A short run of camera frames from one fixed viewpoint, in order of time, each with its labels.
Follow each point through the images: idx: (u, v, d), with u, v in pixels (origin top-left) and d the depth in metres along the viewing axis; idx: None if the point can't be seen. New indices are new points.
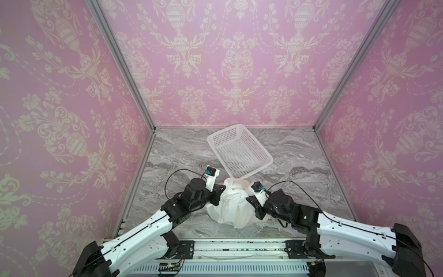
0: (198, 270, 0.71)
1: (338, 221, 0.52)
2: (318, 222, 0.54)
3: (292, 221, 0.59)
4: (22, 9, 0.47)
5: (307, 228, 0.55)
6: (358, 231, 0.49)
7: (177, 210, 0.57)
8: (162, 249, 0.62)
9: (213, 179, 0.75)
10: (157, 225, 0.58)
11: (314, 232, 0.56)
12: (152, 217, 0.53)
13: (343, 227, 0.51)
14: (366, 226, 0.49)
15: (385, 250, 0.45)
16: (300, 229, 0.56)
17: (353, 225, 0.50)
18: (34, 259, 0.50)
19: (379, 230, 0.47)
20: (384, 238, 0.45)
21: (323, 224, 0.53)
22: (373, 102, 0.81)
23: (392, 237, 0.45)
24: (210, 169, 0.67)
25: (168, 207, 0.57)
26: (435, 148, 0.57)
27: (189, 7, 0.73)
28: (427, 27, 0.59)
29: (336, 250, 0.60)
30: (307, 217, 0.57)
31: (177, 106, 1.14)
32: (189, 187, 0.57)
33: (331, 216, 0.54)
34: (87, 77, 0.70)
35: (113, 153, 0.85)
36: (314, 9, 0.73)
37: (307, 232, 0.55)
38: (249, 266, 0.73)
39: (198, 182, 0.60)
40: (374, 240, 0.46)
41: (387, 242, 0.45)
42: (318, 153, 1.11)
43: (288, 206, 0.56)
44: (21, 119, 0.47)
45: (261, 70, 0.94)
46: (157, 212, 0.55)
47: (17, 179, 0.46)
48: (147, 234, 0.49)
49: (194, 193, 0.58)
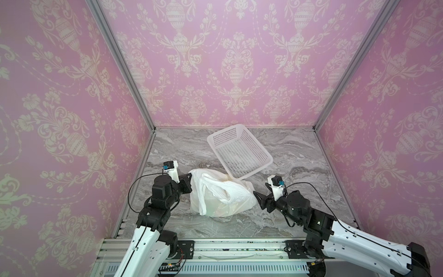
0: (198, 270, 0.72)
1: (353, 231, 0.52)
2: (331, 229, 0.54)
3: (304, 225, 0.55)
4: (22, 9, 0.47)
5: (319, 233, 0.55)
6: (373, 244, 0.49)
7: (155, 215, 0.54)
8: (165, 251, 0.63)
9: (175, 171, 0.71)
10: (144, 242, 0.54)
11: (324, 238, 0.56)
12: (134, 240, 0.49)
13: (357, 239, 0.51)
14: (380, 240, 0.49)
15: (398, 266, 0.46)
16: (311, 233, 0.56)
17: (367, 238, 0.50)
18: (34, 259, 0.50)
19: (394, 246, 0.47)
20: (400, 255, 0.46)
21: (337, 232, 0.53)
22: (373, 102, 0.81)
23: (408, 255, 0.45)
24: (168, 164, 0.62)
25: (145, 218, 0.53)
26: (435, 148, 0.57)
27: (189, 7, 0.73)
28: (427, 27, 0.59)
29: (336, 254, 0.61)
30: (321, 223, 0.56)
31: (177, 106, 1.14)
32: (155, 186, 0.54)
33: (345, 225, 0.54)
34: (88, 77, 0.70)
35: (113, 153, 0.85)
36: (314, 9, 0.73)
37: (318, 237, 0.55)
38: (249, 266, 0.74)
39: (162, 178, 0.58)
40: (389, 255, 0.46)
41: (403, 260, 0.45)
42: (319, 153, 1.11)
43: (304, 209, 0.55)
44: (21, 119, 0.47)
45: (261, 70, 0.94)
46: (135, 232, 0.50)
47: (17, 179, 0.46)
48: (139, 256, 0.47)
49: (164, 189, 0.56)
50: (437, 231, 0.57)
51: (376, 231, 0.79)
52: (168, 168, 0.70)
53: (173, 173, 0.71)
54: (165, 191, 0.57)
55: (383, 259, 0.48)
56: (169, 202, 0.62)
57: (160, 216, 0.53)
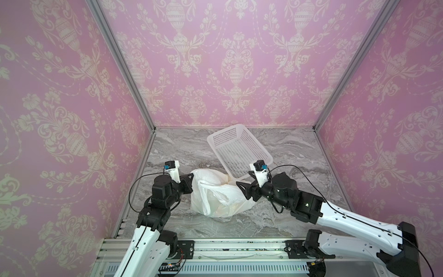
0: (198, 270, 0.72)
1: (343, 212, 0.49)
2: (320, 211, 0.50)
3: (292, 208, 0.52)
4: (22, 9, 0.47)
5: (306, 215, 0.51)
6: (364, 226, 0.46)
7: (156, 215, 0.54)
8: (165, 251, 0.63)
9: (176, 171, 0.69)
10: (144, 242, 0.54)
11: (312, 221, 0.53)
12: (134, 240, 0.49)
13: (347, 219, 0.48)
14: (371, 221, 0.46)
15: (388, 246, 0.43)
16: (299, 216, 0.52)
17: (359, 219, 0.47)
18: (34, 259, 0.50)
19: (385, 226, 0.45)
20: (390, 235, 0.43)
21: (327, 214, 0.50)
22: (373, 102, 0.81)
23: (398, 235, 0.43)
24: (169, 163, 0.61)
25: (145, 218, 0.53)
26: (435, 148, 0.57)
27: (189, 7, 0.73)
28: (427, 27, 0.59)
29: (333, 249, 0.60)
30: (309, 205, 0.52)
31: (177, 106, 1.14)
32: (155, 186, 0.54)
33: (334, 206, 0.51)
34: (88, 77, 0.70)
35: (113, 153, 0.85)
36: (314, 9, 0.73)
37: (305, 220, 0.52)
38: (250, 266, 0.78)
39: (162, 178, 0.58)
40: (379, 236, 0.44)
41: (394, 240, 0.42)
42: (319, 153, 1.11)
43: (291, 191, 0.51)
44: (21, 119, 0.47)
45: (261, 70, 0.94)
46: (135, 232, 0.50)
47: (17, 179, 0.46)
48: (139, 256, 0.47)
49: (164, 188, 0.56)
50: (437, 231, 0.57)
51: None
52: (169, 168, 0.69)
53: (173, 173, 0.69)
54: (165, 191, 0.57)
55: (374, 239, 0.45)
56: (169, 202, 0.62)
57: (160, 216, 0.53)
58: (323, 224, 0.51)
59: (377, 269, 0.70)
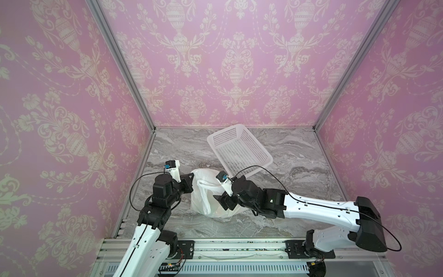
0: (198, 270, 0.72)
1: (304, 201, 0.50)
2: (284, 204, 0.51)
3: (258, 208, 0.57)
4: (22, 9, 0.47)
5: (273, 212, 0.51)
6: (323, 209, 0.46)
7: (156, 213, 0.54)
8: (165, 250, 0.63)
9: (176, 170, 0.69)
10: (145, 240, 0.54)
11: (280, 216, 0.53)
12: (135, 238, 0.49)
13: (308, 206, 0.48)
14: (330, 202, 0.47)
15: (349, 225, 0.44)
16: (266, 213, 0.52)
17: (318, 203, 0.48)
18: (34, 259, 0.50)
19: (343, 205, 0.45)
20: (348, 212, 0.44)
21: (290, 207, 0.50)
22: (373, 102, 0.81)
23: (356, 211, 0.44)
24: (169, 163, 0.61)
25: (145, 216, 0.53)
26: (435, 148, 0.57)
27: (189, 7, 0.73)
28: (427, 27, 0.59)
29: (329, 247, 0.60)
30: (273, 201, 0.52)
31: (177, 106, 1.14)
32: (156, 184, 0.55)
33: (296, 197, 0.51)
34: (88, 77, 0.70)
35: (113, 153, 0.85)
36: (314, 9, 0.73)
37: (273, 216, 0.52)
38: (249, 266, 0.73)
39: (162, 176, 0.58)
40: (339, 216, 0.44)
41: (352, 217, 0.43)
42: (318, 153, 1.11)
43: (250, 192, 0.52)
44: (21, 119, 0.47)
45: (261, 70, 0.94)
46: (136, 230, 0.50)
47: (17, 179, 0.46)
48: (141, 254, 0.47)
49: (165, 187, 0.56)
50: (436, 231, 0.57)
51: None
52: (170, 168, 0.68)
53: (173, 173, 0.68)
54: (166, 190, 0.57)
55: (335, 221, 0.46)
56: (169, 201, 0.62)
57: (160, 214, 0.54)
58: (290, 216, 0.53)
59: (377, 269, 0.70)
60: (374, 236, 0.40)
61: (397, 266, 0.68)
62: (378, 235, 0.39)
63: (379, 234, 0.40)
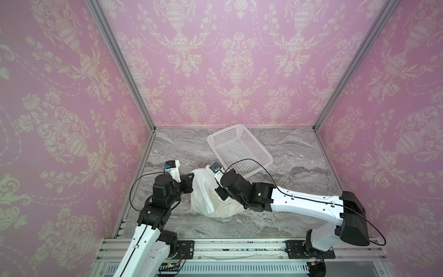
0: (198, 270, 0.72)
1: (291, 194, 0.50)
2: (271, 198, 0.51)
3: (246, 201, 0.58)
4: (22, 10, 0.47)
5: (260, 205, 0.52)
6: (309, 203, 0.47)
7: (156, 214, 0.54)
8: (165, 251, 0.63)
9: (176, 171, 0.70)
10: (145, 240, 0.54)
11: (267, 209, 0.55)
12: (135, 238, 0.49)
13: (295, 200, 0.49)
14: (316, 197, 0.47)
15: (333, 219, 0.44)
16: (254, 207, 0.53)
17: (304, 197, 0.48)
18: (34, 259, 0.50)
19: (328, 199, 0.46)
20: (333, 206, 0.44)
21: (277, 200, 0.50)
22: (373, 102, 0.81)
23: (340, 205, 0.44)
24: (169, 163, 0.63)
25: (146, 217, 0.53)
26: (435, 148, 0.57)
27: (189, 7, 0.73)
28: (427, 27, 0.59)
29: (325, 244, 0.60)
30: (261, 194, 0.53)
31: (177, 106, 1.14)
32: (156, 184, 0.55)
33: (284, 191, 0.51)
34: (88, 77, 0.70)
35: (113, 153, 0.85)
36: (314, 9, 0.73)
37: (261, 209, 0.52)
38: (249, 266, 0.74)
39: (162, 176, 0.58)
40: (324, 210, 0.45)
41: (336, 210, 0.44)
42: (318, 153, 1.11)
43: (238, 186, 0.53)
44: (21, 119, 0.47)
45: (261, 70, 0.94)
46: (136, 230, 0.50)
47: (17, 179, 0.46)
48: (141, 254, 0.47)
49: (165, 187, 0.56)
50: (436, 231, 0.57)
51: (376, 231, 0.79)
52: (170, 168, 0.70)
53: (173, 173, 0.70)
54: (166, 190, 0.57)
55: (321, 214, 0.46)
56: (169, 201, 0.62)
57: (160, 214, 0.54)
58: (277, 210, 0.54)
59: (377, 269, 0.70)
60: (357, 230, 0.41)
61: (397, 266, 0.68)
62: (361, 228, 0.40)
63: (361, 227, 0.41)
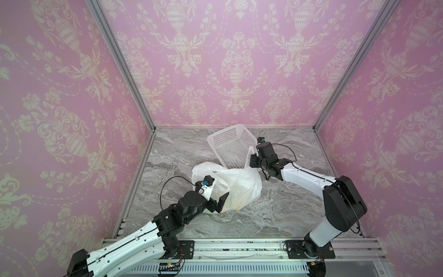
0: (198, 270, 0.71)
1: (297, 167, 0.62)
2: (283, 167, 0.65)
3: (266, 164, 0.74)
4: (21, 9, 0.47)
5: (275, 171, 0.67)
6: (307, 175, 0.57)
7: (169, 224, 0.55)
8: (158, 253, 0.62)
9: (210, 190, 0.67)
10: (145, 239, 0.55)
11: (280, 176, 0.67)
12: (141, 229, 0.52)
13: (299, 171, 0.60)
14: (318, 173, 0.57)
15: (319, 189, 0.52)
16: (270, 171, 0.69)
17: (307, 171, 0.58)
18: (34, 259, 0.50)
19: (324, 176, 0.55)
20: (323, 180, 0.52)
21: (287, 167, 0.64)
22: (373, 102, 0.81)
23: (331, 180, 0.51)
24: (209, 180, 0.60)
25: (161, 219, 0.55)
26: (435, 148, 0.57)
27: (189, 7, 0.73)
28: (427, 27, 0.59)
29: (324, 239, 0.61)
30: (280, 163, 0.68)
31: (177, 106, 1.14)
32: (182, 201, 0.54)
33: (296, 165, 0.63)
34: (87, 77, 0.70)
35: (113, 153, 0.85)
36: (314, 9, 0.73)
37: (274, 174, 0.67)
38: (249, 266, 0.74)
39: (191, 196, 0.56)
40: (315, 181, 0.53)
41: (323, 183, 0.51)
42: (319, 153, 1.11)
43: (265, 152, 0.72)
44: (21, 119, 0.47)
45: (261, 70, 0.94)
46: (147, 223, 0.54)
47: (17, 179, 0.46)
48: (135, 246, 0.49)
49: (187, 208, 0.53)
50: (436, 231, 0.57)
51: (377, 231, 0.79)
52: (206, 186, 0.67)
53: (206, 193, 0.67)
54: (187, 210, 0.55)
55: (312, 185, 0.54)
56: (187, 221, 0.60)
57: (171, 227, 0.54)
58: (286, 178, 0.64)
59: (377, 269, 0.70)
60: (331, 201, 0.47)
61: (397, 266, 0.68)
62: (335, 201, 0.46)
63: (339, 202, 0.46)
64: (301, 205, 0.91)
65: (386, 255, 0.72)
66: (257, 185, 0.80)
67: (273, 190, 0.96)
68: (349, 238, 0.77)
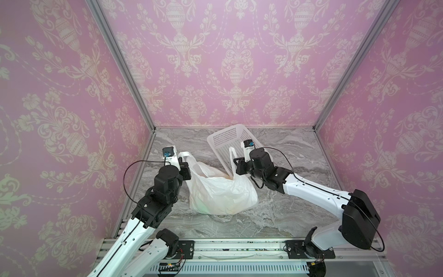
0: (198, 270, 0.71)
1: (303, 180, 0.56)
2: (285, 179, 0.58)
3: (263, 176, 0.65)
4: (22, 9, 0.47)
5: (275, 184, 0.59)
6: (317, 190, 0.51)
7: (152, 209, 0.48)
8: (163, 250, 0.62)
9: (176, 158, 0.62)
10: (133, 239, 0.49)
11: (280, 190, 0.61)
12: (125, 232, 0.45)
13: (306, 185, 0.54)
14: (327, 188, 0.51)
15: (335, 209, 0.47)
16: (269, 184, 0.61)
17: (315, 184, 0.53)
18: (34, 259, 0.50)
19: (335, 191, 0.49)
20: (338, 198, 0.47)
21: (290, 181, 0.57)
22: (373, 102, 0.81)
23: (346, 198, 0.46)
24: (169, 150, 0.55)
25: (141, 209, 0.48)
26: (435, 148, 0.57)
27: (189, 7, 0.73)
28: (427, 27, 0.59)
29: (326, 243, 0.60)
30: (278, 175, 0.61)
31: (177, 106, 1.14)
32: (158, 178, 0.48)
33: (299, 177, 0.57)
34: (88, 77, 0.70)
35: (113, 153, 0.85)
36: (314, 9, 0.73)
37: (274, 188, 0.60)
38: (249, 266, 0.74)
39: (169, 168, 0.50)
40: (329, 199, 0.48)
41: (340, 202, 0.46)
42: (319, 153, 1.11)
43: (263, 163, 0.62)
44: (21, 119, 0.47)
45: (261, 70, 0.94)
46: (128, 223, 0.46)
47: (18, 179, 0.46)
48: (127, 251, 0.43)
49: (166, 182, 0.48)
50: (436, 231, 0.57)
51: (377, 231, 0.79)
52: (170, 156, 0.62)
53: (173, 163, 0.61)
54: (169, 186, 0.50)
55: (325, 203, 0.49)
56: (172, 197, 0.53)
57: (156, 212, 0.47)
58: (288, 193, 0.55)
59: (377, 269, 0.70)
60: (353, 223, 0.43)
61: (397, 266, 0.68)
62: (359, 223, 0.42)
63: (361, 223, 0.42)
64: (301, 205, 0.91)
65: (386, 255, 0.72)
66: (250, 190, 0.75)
67: (273, 190, 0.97)
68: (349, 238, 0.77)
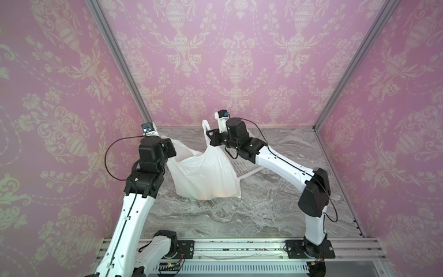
0: (198, 270, 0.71)
1: (276, 153, 0.57)
2: (259, 150, 0.59)
3: (237, 146, 0.65)
4: (22, 9, 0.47)
5: (247, 153, 0.60)
6: (286, 165, 0.54)
7: (145, 180, 0.46)
8: (167, 240, 0.64)
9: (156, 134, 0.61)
10: (136, 210, 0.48)
11: (252, 160, 0.62)
12: (124, 209, 0.43)
13: (278, 159, 0.56)
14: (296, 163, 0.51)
15: (299, 184, 0.52)
16: (241, 153, 0.64)
17: (285, 159, 0.55)
18: (34, 259, 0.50)
19: (303, 167, 0.53)
20: (304, 173, 0.51)
21: (263, 153, 0.58)
22: (373, 102, 0.81)
23: (310, 175, 0.51)
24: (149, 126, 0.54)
25: (132, 184, 0.45)
26: (435, 148, 0.57)
27: (189, 7, 0.73)
28: (427, 27, 0.59)
29: (318, 236, 0.62)
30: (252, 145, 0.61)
31: (177, 106, 1.14)
32: (142, 146, 0.46)
33: (273, 150, 0.58)
34: (88, 77, 0.70)
35: (113, 153, 0.85)
36: (314, 9, 0.73)
37: (246, 157, 0.62)
38: (249, 266, 0.73)
39: (149, 139, 0.49)
40: (295, 174, 0.52)
41: (304, 178, 0.50)
42: (318, 153, 1.11)
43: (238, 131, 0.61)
44: (21, 119, 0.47)
45: (261, 70, 0.94)
46: (124, 200, 0.44)
47: (18, 179, 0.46)
48: (135, 222, 0.42)
49: (153, 150, 0.48)
50: (436, 231, 0.57)
51: (377, 231, 0.79)
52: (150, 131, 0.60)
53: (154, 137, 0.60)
54: (156, 154, 0.49)
55: (291, 178, 0.54)
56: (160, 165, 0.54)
57: (150, 180, 0.46)
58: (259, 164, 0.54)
59: (377, 269, 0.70)
60: (310, 196, 0.48)
61: (397, 266, 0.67)
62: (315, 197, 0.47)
63: (318, 196, 0.48)
64: None
65: (386, 255, 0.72)
66: (220, 160, 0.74)
67: (273, 190, 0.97)
68: (349, 238, 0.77)
